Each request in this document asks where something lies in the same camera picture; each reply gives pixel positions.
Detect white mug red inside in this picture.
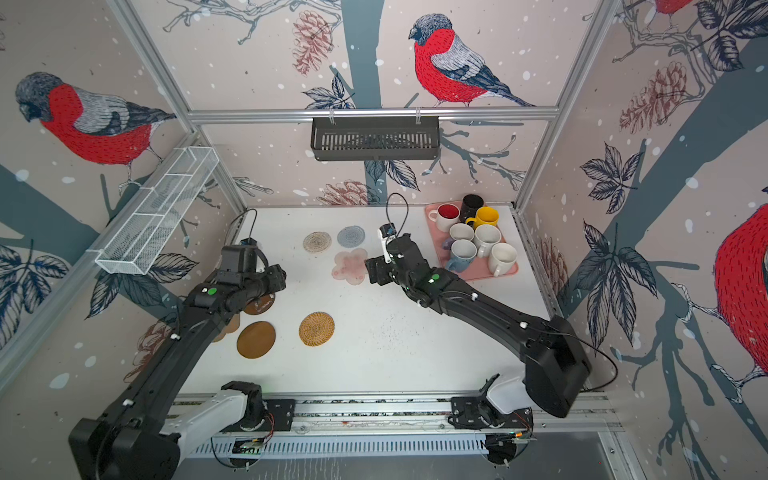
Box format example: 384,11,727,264
427,203,460,232

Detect small white cup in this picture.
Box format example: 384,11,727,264
449,223,475,242

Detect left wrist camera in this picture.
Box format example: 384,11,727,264
220,238,259,272

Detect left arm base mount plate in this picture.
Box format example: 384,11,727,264
221,398,297,434

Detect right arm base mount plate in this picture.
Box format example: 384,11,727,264
447,397,533,431

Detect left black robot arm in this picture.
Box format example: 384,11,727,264
68,239,287,479

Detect blue woven round coaster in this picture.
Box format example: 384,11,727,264
337,225,366,249

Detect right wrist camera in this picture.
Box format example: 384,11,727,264
378,222,397,264

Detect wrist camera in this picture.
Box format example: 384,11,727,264
220,238,259,272
378,222,397,264

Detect brown wooden round coaster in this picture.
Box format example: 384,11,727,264
237,321,276,359

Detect beige woven round coaster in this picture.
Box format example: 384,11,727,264
302,231,332,253

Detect white mug centre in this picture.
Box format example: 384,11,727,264
473,224,502,258

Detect pink rectangular tray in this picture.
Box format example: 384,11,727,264
425,202,520,281

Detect light blue mug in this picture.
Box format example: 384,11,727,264
445,240,477,273

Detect white mesh wire shelf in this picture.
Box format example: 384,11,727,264
95,146,219,275

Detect dark brown scratched round coaster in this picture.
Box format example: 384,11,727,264
244,294,275,316

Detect black hanging wire basket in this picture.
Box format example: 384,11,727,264
310,116,441,161

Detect rattan woven round coaster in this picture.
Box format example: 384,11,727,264
299,312,335,347

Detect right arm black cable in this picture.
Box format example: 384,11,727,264
385,192,410,241

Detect white mug front right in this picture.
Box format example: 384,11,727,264
488,243,518,277

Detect aluminium front rail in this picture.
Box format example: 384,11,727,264
218,392,624,436

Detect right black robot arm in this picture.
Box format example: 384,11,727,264
365,234,592,418

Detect yellow mug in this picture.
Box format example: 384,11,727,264
465,206,500,230

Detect pink flower resin coaster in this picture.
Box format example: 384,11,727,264
331,248,368,285

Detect black mug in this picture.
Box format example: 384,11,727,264
459,194,485,223

